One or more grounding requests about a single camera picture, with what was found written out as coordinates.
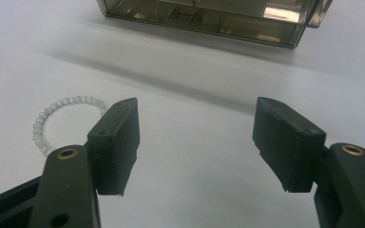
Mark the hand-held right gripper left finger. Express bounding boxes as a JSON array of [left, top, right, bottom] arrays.
[[28, 97, 141, 228]]

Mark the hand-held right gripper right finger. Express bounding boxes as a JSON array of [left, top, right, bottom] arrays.
[[252, 96, 365, 228]]

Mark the white bead bracelet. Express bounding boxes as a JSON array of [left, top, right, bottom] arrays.
[[32, 95, 109, 158]]

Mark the smoky transparent plastic storage box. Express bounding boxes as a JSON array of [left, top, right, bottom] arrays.
[[96, 0, 334, 49]]

